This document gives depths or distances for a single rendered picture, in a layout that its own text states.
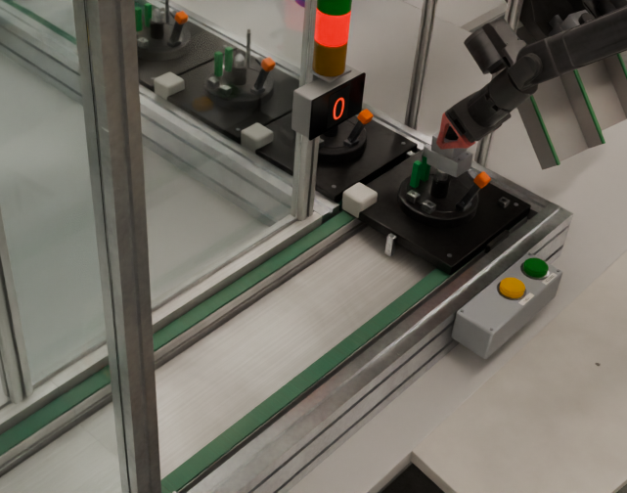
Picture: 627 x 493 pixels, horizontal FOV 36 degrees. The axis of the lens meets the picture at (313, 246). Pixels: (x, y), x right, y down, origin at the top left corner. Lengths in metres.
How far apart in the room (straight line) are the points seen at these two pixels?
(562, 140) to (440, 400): 0.59
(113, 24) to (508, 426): 1.03
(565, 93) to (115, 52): 1.33
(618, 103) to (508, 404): 0.73
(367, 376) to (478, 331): 0.21
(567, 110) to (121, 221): 1.27
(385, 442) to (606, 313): 0.50
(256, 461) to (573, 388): 0.56
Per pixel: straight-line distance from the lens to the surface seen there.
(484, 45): 1.53
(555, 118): 1.89
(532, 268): 1.64
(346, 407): 1.41
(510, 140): 2.14
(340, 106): 1.52
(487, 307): 1.57
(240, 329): 1.54
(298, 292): 1.60
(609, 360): 1.70
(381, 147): 1.85
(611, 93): 2.04
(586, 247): 1.90
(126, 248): 0.80
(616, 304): 1.80
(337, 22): 1.44
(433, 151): 1.66
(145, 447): 1.00
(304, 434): 1.35
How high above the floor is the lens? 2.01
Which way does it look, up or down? 40 degrees down
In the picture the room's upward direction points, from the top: 5 degrees clockwise
